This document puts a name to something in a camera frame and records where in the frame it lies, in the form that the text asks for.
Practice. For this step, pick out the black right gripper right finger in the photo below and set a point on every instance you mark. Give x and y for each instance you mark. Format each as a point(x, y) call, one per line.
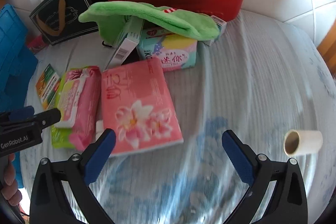
point(288, 203)

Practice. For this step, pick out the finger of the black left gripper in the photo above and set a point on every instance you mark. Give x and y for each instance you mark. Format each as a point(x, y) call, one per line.
point(23, 113)
point(39, 121)

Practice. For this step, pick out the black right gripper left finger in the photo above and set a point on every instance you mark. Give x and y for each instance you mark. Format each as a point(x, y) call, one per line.
point(49, 203)

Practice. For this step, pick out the orange green medicine box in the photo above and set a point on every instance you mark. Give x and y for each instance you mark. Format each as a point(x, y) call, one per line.
point(47, 86)

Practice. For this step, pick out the pink wet wipes pack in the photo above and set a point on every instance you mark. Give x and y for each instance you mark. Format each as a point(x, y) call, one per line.
point(77, 100)

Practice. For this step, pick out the white lint roller refill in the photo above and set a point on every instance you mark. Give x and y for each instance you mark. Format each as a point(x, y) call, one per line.
point(302, 142)

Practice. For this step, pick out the pink tissue pack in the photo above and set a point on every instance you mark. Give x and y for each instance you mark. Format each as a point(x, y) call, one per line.
point(136, 104)

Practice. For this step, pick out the green plush cloth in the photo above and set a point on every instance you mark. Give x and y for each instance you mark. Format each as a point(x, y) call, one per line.
point(112, 16)

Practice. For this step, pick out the pastel sanitary pad pack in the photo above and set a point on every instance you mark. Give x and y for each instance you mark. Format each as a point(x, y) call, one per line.
point(174, 51)

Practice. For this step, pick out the person's left hand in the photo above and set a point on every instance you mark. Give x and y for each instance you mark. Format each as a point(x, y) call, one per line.
point(10, 189)

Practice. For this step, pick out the blue plastic crate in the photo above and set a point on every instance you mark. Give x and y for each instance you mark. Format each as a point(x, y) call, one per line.
point(18, 64)

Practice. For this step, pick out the black gift box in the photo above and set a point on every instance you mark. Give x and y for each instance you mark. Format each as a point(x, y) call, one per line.
point(58, 20)

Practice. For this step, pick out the white green medicine box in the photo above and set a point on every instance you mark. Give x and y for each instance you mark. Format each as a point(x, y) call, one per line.
point(125, 46)

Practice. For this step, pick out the brown wooden frame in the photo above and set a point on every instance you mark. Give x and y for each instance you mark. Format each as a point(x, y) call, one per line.
point(327, 49)

